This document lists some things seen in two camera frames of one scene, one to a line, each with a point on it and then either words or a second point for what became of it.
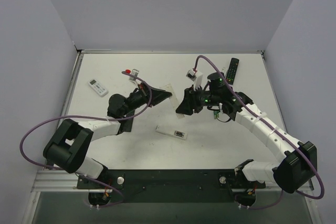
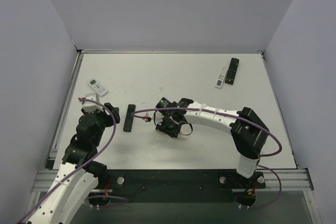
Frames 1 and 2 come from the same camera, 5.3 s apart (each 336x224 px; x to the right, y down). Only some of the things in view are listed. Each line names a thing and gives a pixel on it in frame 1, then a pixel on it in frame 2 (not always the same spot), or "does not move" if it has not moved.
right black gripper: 192,99 -> 164,123
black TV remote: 232,71 does not move
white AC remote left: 98,88 does not move
